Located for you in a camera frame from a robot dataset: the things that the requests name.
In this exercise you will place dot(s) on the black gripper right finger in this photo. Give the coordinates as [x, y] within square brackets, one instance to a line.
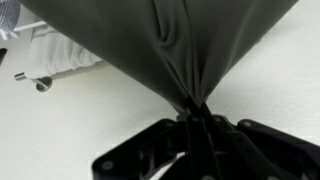
[260, 150]

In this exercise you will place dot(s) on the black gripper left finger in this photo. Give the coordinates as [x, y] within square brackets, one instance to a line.
[146, 156]

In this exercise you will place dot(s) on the olive green trouser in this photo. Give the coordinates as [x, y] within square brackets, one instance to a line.
[166, 43]

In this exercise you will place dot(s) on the white pleated cloth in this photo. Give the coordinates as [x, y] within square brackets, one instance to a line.
[56, 56]

